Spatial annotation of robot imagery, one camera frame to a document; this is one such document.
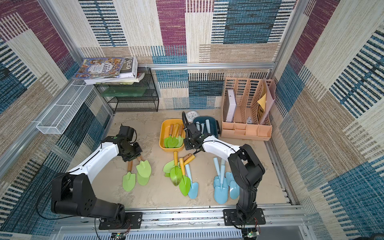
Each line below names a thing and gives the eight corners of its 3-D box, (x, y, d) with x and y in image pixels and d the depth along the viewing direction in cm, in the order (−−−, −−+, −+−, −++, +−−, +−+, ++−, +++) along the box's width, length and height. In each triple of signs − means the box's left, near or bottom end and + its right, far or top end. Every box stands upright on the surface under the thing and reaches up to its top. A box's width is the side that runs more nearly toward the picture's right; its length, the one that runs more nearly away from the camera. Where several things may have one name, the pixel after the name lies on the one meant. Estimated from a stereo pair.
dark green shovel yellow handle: (169, 185, 85) (169, 184, 84) (172, 152, 99) (172, 151, 97) (181, 185, 85) (181, 184, 84) (183, 152, 99) (183, 151, 97)
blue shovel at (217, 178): (214, 187, 84) (214, 185, 81) (211, 159, 94) (212, 157, 92) (220, 187, 84) (221, 185, 81) (217, 159, 94) (218, 157, 92)
